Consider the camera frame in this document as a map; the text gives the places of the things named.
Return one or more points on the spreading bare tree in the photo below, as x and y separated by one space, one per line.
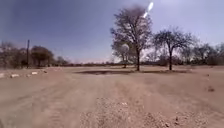
171 41

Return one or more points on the gravel dirt road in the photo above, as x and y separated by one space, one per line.
110 96

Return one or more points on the dark wooden pole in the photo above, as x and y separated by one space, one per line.
28 53

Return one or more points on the tall bare tree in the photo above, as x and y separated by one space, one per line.
133 31

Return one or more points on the row of pale stones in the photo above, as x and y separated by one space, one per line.
20 74

